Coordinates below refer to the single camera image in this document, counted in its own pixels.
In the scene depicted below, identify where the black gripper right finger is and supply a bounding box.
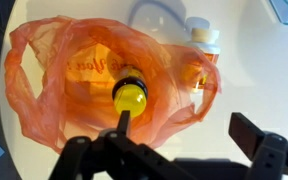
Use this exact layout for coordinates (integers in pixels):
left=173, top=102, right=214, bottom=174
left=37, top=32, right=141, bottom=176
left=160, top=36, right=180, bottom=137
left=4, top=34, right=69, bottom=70
left=228, top=112, right=288, bottom=180

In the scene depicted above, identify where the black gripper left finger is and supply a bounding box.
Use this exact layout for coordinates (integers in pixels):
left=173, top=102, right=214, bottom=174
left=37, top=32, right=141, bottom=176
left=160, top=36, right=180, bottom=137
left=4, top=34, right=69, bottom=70
left=48, top=109, right=192, bottom=180

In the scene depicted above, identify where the brown bottle with yellow cap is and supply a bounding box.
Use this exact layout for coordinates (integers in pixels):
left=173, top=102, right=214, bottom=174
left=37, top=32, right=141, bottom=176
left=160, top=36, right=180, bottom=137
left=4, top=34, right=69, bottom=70
left=111, top=64, right=149, bottom=118

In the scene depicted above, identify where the orange plastic bag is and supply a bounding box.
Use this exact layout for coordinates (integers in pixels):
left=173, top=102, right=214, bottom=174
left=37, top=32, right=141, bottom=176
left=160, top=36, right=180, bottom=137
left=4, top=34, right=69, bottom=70
left=3, top=14, right=222, bottom=155

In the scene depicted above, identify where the white bottle with orange label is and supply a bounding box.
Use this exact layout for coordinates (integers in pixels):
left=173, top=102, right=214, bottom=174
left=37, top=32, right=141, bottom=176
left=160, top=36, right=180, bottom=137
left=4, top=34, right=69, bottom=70
left=180, top=16, right=222, bottom=94

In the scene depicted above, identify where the white round pedestal table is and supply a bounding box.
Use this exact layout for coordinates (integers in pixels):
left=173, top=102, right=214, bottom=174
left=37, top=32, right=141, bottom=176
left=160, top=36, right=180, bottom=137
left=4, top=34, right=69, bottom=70
left=0, top=0, right=288, bottom=180

